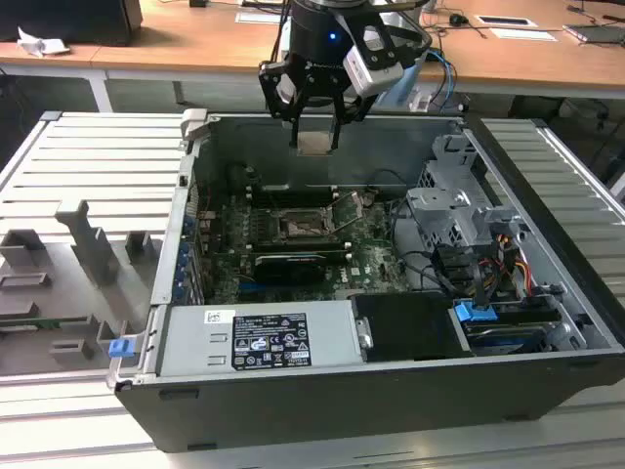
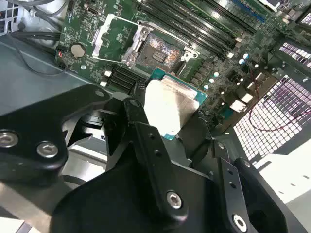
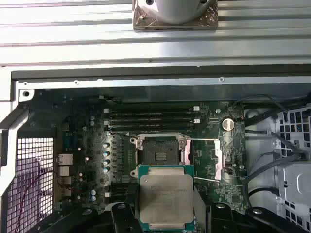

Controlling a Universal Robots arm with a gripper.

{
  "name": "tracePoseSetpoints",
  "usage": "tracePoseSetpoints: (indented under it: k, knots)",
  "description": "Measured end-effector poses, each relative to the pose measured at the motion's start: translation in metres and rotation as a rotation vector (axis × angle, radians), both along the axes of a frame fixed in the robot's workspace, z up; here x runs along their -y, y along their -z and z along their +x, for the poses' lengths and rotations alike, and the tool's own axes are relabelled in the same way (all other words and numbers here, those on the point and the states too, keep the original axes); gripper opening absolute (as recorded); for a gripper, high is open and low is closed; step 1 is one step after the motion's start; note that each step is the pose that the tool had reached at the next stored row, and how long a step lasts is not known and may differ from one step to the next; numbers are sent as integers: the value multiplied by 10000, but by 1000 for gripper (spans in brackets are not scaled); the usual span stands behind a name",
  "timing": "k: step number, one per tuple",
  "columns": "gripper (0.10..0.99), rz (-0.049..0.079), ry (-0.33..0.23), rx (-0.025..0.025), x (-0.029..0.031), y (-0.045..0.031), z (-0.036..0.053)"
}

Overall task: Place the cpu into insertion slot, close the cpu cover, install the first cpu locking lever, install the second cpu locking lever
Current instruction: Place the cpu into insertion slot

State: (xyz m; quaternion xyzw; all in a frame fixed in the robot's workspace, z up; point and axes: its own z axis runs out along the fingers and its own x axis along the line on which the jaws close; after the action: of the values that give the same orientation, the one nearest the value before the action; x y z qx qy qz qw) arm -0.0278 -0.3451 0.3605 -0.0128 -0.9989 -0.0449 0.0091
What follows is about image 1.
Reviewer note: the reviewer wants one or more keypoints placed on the blue disk carrier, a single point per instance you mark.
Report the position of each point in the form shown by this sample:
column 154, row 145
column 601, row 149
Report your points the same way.
column 473, row 312

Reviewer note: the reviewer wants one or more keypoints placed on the black open PC case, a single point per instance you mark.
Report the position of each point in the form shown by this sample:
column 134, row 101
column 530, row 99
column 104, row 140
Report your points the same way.
column 342, row 405

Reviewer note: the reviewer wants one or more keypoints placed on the small square CPU plate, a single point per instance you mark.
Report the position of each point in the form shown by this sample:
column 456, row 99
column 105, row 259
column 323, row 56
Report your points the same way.
column 315, row 142

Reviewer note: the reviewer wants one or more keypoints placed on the grey laptop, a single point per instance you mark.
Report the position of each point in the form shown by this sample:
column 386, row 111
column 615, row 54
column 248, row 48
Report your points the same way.
column 595, row 33

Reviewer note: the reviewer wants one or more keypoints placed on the blue plastic case latch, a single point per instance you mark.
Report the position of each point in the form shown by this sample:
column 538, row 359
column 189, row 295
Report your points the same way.
column 121, row 348

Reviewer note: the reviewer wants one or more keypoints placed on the wooden desk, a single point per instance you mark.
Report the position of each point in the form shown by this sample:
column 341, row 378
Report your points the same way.
column 49, row 58
column 195, row 39

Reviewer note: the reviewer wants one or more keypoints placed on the light grey case latch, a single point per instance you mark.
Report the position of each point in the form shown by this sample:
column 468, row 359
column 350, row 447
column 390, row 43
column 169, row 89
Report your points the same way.
column 194, row 122

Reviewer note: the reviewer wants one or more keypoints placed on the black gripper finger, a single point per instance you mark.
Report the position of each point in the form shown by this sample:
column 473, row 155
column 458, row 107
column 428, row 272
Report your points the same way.
column 351, row 110
column 280, row 93

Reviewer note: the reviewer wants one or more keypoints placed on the grey parts rack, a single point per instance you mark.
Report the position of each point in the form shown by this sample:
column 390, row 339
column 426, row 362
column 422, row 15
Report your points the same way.
column 73, row 293

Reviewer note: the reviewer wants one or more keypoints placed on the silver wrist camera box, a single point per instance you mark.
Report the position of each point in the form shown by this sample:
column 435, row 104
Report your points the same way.
column 371, row 75

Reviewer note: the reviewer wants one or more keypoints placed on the black computer mouse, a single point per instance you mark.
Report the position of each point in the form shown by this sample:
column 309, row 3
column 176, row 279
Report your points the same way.
column 458, row 19

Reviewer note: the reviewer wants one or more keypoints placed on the black graphics card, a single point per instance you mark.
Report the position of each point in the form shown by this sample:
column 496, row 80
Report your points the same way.
column 288, row 271

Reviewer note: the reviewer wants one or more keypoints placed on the black RAM slot bank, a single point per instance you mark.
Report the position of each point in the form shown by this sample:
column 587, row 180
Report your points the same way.
column 293, row 195
column 293, row 245

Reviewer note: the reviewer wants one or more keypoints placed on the grey power supply unit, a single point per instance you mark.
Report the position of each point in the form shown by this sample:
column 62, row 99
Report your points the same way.
column 195, row 347

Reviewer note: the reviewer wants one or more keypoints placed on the green RAM stick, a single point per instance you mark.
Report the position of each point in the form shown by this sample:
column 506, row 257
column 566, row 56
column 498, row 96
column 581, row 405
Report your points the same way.
column 29, row 322

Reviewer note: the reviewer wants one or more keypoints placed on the black box on desk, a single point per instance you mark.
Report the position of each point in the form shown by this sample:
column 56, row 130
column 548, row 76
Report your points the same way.
column 73, row 19

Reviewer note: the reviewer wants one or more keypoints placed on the black CPU socket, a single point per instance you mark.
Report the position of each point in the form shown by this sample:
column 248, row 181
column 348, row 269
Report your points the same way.
column 298, row 227

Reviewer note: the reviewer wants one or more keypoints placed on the white desk grommet plate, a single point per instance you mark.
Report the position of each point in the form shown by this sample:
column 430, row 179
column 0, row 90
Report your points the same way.
column 261, row 17
column 505, row 20

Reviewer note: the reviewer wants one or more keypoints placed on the crumpled white paper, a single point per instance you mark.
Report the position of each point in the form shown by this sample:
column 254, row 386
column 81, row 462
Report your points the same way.
column 39, row 46

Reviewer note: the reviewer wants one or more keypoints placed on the green motherboard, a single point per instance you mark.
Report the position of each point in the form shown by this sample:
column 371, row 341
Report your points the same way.
column 376, row 259

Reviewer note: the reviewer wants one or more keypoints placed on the silver metal disk bay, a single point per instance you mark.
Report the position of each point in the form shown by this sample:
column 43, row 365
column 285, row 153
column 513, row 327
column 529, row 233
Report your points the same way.
column 439, row 205

